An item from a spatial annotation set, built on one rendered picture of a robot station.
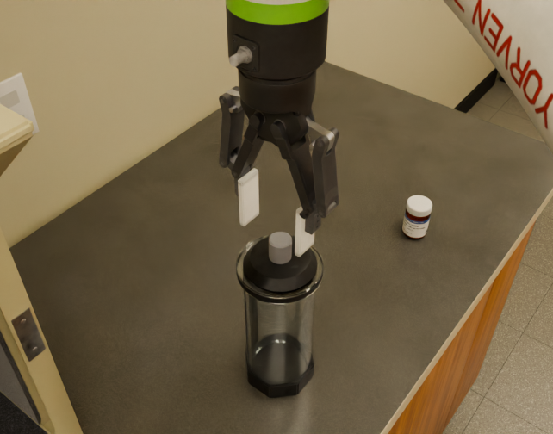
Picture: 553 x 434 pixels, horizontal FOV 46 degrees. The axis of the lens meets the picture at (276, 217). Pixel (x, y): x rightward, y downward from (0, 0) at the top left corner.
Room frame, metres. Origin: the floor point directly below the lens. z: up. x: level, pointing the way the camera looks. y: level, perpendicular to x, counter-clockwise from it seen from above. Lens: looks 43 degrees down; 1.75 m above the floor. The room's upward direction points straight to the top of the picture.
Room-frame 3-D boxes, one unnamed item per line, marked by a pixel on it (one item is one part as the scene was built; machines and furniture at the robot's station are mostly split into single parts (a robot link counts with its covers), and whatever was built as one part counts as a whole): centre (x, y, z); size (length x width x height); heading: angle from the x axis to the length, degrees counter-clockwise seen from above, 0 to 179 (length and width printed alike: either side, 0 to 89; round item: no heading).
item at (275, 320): (0.55, 0.00, 1.06); 0.11 x 0.11 x 0.21
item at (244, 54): (0.55, 0.00, 1.47); 0.12 x 0.09 x 0.06; 142
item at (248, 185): (0.58, 0.03, 1.25); 0.03 x 0.01 x 0.07; 142
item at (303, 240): (0.53, -0.03, 1.25); 0.03 x 0.01 x 0.07; 142
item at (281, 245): (0.55, 0.00, 1.18); 0.09 x 0.09 x 0.07
